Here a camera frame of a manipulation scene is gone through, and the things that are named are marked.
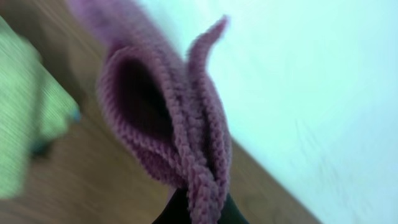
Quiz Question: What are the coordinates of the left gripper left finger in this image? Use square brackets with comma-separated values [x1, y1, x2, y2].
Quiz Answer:
[152, 189, 192, 224]

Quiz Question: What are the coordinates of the green folded cloth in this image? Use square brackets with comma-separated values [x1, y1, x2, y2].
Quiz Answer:
[1, 20, 80, 200]

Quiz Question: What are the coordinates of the purple cloth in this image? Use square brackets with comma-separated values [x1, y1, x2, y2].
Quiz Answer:
[69, 0, 232, 223]

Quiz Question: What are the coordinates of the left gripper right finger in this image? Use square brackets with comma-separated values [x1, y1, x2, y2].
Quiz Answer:
[217, 194, 249, 224]

